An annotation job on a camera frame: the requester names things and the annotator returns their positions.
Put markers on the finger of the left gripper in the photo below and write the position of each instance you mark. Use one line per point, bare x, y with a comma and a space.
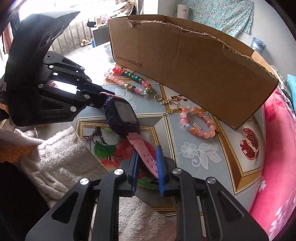
58, 105
59, 73

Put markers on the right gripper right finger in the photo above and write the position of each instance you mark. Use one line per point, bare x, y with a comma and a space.
167, 186

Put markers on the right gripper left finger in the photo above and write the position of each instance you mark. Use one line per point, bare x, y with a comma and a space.
128, 184

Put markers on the pink strap smart watch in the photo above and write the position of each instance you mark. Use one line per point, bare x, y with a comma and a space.
123, 121

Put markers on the gold chain jewelry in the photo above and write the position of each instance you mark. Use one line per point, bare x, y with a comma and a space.
172, 105

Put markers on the dark grey cabinet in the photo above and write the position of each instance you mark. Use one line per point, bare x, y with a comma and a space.
101, 35

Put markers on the white fluffy towel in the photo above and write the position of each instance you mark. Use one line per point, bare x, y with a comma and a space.
58, 163

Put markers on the pink floral blanket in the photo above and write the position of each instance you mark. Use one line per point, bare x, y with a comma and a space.
275, 199

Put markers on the brown cardboard box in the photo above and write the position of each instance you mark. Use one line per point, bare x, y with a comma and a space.
209, 67

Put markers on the white paper roll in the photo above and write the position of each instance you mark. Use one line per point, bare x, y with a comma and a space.
182, 11

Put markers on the blue patterned pillow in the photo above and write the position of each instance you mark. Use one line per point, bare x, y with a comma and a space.
291, 79

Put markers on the blue water jug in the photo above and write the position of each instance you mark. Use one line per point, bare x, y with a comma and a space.
258, 45

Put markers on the floral hanging cloth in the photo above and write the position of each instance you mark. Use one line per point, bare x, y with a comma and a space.
229, 16

